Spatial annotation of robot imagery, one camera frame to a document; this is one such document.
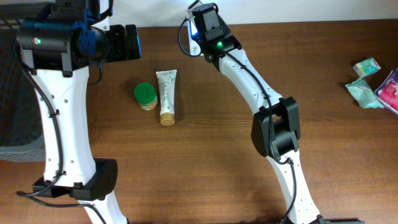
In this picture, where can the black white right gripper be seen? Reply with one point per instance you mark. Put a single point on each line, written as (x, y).
(204, 14)

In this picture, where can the white tube gold cap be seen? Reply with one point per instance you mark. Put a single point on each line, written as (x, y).
(166, 83)

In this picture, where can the green lid jar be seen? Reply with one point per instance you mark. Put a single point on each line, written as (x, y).
(146, 96)

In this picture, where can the teal tissue packet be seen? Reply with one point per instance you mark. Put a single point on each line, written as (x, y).
(366, 67)

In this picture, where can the teal toilet tissue wipes pack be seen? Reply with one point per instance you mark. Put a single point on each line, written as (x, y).
(363, 94)

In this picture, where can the red purple tissue pack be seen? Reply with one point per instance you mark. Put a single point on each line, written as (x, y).
(386, 94)

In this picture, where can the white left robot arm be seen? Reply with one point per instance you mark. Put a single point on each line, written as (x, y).
(55, 51)

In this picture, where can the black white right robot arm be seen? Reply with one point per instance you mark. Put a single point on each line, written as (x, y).
(276, 123)

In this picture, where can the grey plastic mesh basket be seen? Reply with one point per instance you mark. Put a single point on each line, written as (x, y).
(22, 138)

